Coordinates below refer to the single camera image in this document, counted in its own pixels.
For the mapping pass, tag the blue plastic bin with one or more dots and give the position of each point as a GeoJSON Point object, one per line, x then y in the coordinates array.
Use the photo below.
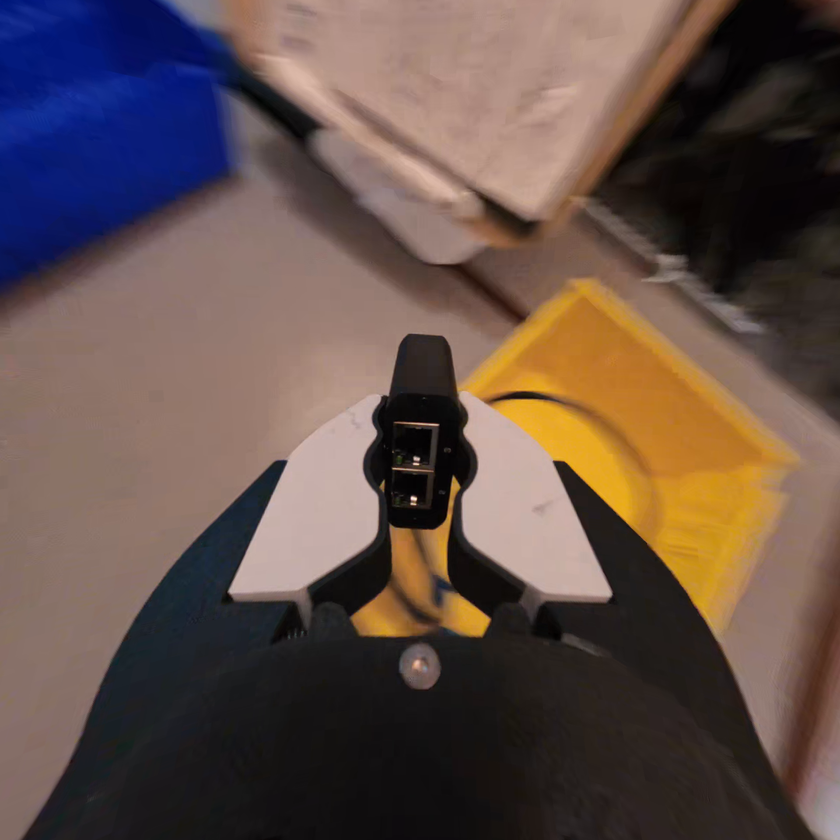
{"type": "Point", "coordinates": [98, 131]}

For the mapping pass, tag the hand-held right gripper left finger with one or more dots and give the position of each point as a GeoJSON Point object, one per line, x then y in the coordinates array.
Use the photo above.
{"type": "Point", "coordinates": [315, 512]}

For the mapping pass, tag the papers in plastic sleeve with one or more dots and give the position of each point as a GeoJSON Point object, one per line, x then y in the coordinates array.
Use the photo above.
{"type": "Point", "coordinates": [646, 105]}

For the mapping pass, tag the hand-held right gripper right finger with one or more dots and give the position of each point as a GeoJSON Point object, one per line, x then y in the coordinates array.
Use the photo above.
{"type": "Point", "coordinates": [538, 512]}

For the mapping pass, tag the light grey desk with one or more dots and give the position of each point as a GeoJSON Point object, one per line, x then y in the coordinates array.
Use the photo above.
{"type": "Point", "coordinates": [164, 394]}

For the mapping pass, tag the white plastic board base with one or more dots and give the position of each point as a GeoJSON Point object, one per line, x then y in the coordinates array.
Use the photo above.
{"type": "Point", "coordinates": [426, 229]}

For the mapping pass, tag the silver metal rail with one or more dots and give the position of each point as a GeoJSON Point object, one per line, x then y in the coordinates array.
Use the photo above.
{"type": "Point", "coordinates": [682, 275]}

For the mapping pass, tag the laminated instruction sheet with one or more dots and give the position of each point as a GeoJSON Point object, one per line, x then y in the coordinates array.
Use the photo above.
{"type": "Point", "coordinates": [492, 98]}

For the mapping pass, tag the yellow plastic bin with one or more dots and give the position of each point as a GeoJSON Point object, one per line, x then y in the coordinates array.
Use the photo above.
{"type": "Point", "coordinates": [623, 407]}

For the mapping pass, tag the black network adapter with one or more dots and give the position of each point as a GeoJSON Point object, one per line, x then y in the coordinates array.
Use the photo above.
{"type": "Point", "coordinates": [420, 374]}

